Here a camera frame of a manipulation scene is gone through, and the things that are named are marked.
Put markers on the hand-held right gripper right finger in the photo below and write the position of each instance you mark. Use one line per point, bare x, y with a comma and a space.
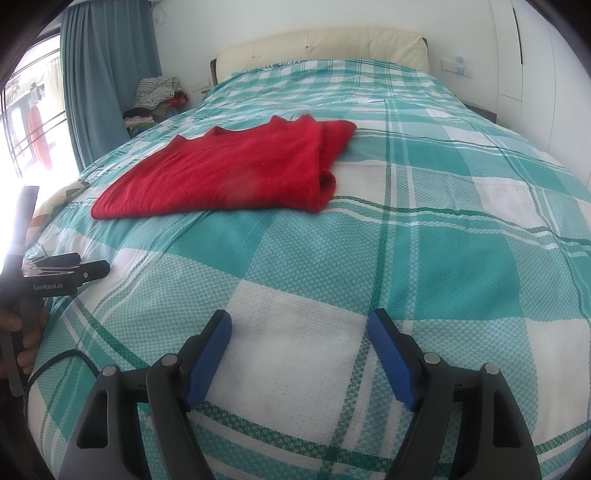
392, 355

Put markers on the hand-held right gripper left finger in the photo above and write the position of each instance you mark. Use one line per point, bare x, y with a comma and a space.
212, 355

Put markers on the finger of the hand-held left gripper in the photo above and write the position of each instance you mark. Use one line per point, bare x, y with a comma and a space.
94, 271
55, 259

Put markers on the red knit sweater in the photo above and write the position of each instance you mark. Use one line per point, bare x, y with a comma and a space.
231, 170

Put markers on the pile of mixed clothes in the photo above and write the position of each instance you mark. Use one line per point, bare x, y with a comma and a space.
157, 92

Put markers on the person's left hand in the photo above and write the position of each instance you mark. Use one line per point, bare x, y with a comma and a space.
32, 341

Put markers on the cream patterned cloth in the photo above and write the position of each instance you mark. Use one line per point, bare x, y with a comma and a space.
55, 201

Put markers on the teal plaid bed blanket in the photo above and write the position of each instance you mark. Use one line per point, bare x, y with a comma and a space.
369, 258

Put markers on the red hanging garment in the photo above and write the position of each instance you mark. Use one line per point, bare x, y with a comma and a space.
37, 134

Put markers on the blue-grey curtain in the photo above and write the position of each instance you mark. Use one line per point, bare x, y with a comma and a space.
106, 83

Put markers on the dark wooden nightstand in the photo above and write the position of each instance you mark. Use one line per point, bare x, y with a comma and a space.
482, 110

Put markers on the cream padded headboard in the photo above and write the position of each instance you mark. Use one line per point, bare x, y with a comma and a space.
323, 44

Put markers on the white wardrobe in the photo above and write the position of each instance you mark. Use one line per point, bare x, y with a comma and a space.
531, 55

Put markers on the white wall socket panel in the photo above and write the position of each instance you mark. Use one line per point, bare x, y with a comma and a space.
201, 86

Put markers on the white wall switch panel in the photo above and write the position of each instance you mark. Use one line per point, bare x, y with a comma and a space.
455, 67

